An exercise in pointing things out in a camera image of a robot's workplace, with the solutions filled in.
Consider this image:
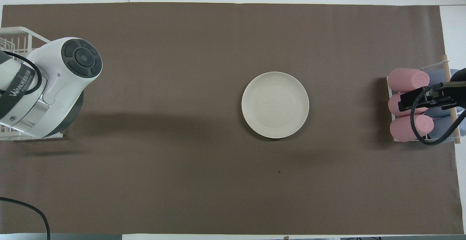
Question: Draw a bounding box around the thin black cable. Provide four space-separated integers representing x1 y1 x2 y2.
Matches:
0 196 51 240

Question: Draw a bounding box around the pink plastic cup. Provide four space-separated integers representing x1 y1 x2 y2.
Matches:
388 91 430 117
387 68 431 92
390 114 434 142

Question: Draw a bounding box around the brown table mat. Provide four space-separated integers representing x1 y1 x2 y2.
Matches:
0 3 461 235

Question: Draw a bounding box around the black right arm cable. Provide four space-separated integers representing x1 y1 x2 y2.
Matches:
410 83 466 146

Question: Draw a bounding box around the white wire cup holder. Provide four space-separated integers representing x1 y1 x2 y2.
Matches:
386 54 462 146

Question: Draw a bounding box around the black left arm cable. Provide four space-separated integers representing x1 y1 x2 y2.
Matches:
0 50 43 95

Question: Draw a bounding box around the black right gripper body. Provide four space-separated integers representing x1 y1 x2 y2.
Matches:
442 67 466 110

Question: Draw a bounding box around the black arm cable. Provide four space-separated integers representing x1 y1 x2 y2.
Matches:
0 50 43 95
410 83 466 146

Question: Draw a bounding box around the blue plastic cup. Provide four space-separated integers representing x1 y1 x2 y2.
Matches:
428 113 466 141

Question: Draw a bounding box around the cream round plate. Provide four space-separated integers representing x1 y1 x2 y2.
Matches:
241 72 309 139

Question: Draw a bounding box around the white wire dish rack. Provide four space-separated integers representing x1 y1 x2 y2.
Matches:
0 26 66 141

